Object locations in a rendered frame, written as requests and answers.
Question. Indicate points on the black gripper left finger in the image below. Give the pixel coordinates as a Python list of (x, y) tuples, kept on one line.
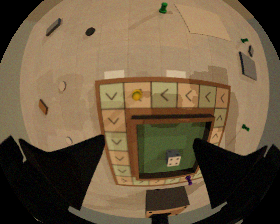
[(68, 170)]

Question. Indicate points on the beige die with black pips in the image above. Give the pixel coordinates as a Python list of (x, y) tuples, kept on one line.
[(173, 157)]

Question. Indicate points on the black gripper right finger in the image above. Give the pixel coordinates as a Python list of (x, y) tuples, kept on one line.
[(223, 170)]

